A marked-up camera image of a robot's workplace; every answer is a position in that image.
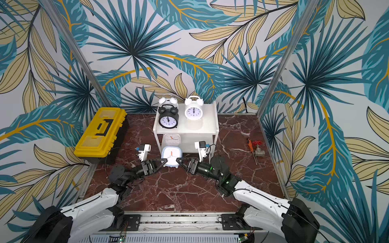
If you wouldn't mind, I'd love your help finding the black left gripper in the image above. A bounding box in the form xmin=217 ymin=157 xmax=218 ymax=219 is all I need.
xmin=124 ymin=158 xmax=169 ymax=185

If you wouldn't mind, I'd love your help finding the blue square alarm clock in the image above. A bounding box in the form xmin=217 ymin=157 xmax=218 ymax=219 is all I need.
xmin=162 ymin=146 xmax=182 ymax=169

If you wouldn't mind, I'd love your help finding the white square alarm clock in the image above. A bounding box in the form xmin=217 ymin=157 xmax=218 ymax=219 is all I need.
xmin=162 ymin=134 xmax=181 ymax=147

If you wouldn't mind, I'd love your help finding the black twin-bell alarm clock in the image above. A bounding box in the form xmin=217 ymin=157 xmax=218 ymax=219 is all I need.
xmin=158 ymin=104 xmax=179 ymax=129

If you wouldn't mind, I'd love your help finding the white plastic twin-bell clock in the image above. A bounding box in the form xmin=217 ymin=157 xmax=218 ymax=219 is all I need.
xmin=184 ymin=95 xmax=204 ymax=120

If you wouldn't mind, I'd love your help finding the white metal twin-bell clock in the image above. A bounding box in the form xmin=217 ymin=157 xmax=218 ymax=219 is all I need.
xmin=159 ymin=97 xmax=178 ymax=108

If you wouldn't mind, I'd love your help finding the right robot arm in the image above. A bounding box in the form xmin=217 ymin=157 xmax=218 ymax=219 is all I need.
xmin=176 ymin=156 xmax=320 ymax=243

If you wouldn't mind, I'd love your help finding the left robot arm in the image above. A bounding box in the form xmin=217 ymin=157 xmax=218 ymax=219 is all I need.
xmin=22 ymin=159 xmax=168 ymax=243

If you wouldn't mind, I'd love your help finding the white two-tier shelf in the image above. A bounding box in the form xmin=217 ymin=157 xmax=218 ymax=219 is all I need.
xmin=153 ymin=102 xmax=219 ymax=158

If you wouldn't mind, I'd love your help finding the yellow black toolbox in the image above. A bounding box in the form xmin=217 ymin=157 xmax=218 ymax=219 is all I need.
xmin=74 ymin=107 xmax=129 ymax=165

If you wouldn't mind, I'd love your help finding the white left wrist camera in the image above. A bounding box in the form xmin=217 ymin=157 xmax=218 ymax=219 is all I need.
xmin=136 ymin=144 xmax=151 ymax=162

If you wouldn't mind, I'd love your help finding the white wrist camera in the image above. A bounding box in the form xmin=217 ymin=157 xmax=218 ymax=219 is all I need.
xmin=136 ymin=144 xmax=151 ymax=162
xmin=195 ymin=141 xmax=210 ymax=162

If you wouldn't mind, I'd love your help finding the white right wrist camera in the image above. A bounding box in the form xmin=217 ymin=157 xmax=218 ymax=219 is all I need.
xmin=195 ymin=141 xmax=210 ymax=162

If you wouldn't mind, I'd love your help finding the orange handled screwdriver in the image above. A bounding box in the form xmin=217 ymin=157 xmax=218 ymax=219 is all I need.
xmin=247 ymin=138 xmax=258 ymax=165

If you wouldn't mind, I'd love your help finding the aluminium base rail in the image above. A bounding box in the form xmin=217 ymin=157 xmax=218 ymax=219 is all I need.
xmin=82 ymin=211 xmax=285 ymax=243

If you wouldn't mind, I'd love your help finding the metal valve red handle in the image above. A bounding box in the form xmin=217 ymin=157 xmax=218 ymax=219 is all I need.
xmin=253 ymin=140 xmax=265 ymax=157

